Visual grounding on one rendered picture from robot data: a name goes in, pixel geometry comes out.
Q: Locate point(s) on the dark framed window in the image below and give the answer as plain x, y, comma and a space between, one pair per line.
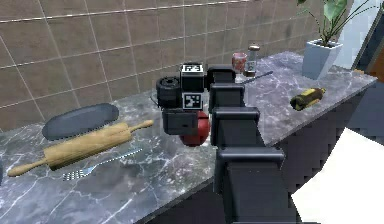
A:
370, 43

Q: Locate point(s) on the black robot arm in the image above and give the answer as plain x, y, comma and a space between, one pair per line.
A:
246, 173

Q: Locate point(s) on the glass pepper shaker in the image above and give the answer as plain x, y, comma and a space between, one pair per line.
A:
252, 61

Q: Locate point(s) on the red apple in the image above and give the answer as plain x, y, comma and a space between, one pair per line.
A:
201, 131

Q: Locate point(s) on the dark grey oval plate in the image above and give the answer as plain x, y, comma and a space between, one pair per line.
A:
80, 120

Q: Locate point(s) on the wooden rolling pin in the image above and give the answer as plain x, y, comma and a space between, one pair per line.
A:
86, 145

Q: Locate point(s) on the dark grey knife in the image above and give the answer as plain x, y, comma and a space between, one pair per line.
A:
257, 77

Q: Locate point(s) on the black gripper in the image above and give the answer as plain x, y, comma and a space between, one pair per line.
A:
170, 93

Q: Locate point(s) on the grey slotted spatula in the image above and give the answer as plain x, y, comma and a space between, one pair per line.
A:
87, 171

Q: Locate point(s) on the dark bottle with yellow label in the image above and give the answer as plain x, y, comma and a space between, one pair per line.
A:
306, 98

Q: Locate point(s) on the red wine glass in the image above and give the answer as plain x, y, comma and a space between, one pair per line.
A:
239, 62

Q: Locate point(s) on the dark marble kitchen counter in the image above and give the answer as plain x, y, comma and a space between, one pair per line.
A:
133, 190

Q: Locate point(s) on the green plant in white pot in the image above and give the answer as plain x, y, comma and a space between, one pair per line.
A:
319, 58

